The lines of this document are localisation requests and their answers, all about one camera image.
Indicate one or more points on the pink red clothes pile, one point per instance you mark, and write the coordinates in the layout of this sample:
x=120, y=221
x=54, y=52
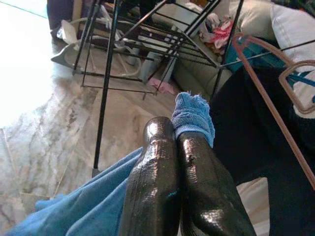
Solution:
x=221, y=34

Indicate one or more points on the navy blue garment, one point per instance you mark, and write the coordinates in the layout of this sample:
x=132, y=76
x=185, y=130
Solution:
x=246, y=123

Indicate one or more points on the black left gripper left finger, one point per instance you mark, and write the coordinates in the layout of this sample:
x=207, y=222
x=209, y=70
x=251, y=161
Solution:
x=152, y=184

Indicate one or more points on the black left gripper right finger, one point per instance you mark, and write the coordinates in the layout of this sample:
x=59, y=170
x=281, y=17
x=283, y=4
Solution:
x=209, y=196

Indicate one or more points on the white pillow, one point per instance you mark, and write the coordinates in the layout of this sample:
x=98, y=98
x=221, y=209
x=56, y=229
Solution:
x=295, y=27

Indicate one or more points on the pink cloth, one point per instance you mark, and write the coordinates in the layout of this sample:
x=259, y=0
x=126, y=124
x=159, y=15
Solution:
x=162, y=87

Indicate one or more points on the blue cloth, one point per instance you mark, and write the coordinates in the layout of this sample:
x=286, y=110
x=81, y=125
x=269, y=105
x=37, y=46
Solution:
x=189, y=113

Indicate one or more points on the blue clothes hanger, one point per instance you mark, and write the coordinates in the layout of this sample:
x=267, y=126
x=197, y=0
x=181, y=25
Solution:
x=301, y=79

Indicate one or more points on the pink plastic clothes hanger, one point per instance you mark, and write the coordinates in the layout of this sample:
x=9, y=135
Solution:
x=270, y=105

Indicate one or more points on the black metal drying rack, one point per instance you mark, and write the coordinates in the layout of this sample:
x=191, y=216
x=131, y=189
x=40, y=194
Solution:
x=108, y=73

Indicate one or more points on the dark purple bin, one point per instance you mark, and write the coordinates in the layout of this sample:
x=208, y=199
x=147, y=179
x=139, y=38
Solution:
x=59, y=14

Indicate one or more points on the blue fabric bag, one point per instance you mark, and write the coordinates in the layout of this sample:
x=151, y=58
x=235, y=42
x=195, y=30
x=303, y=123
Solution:
x=256, y=57

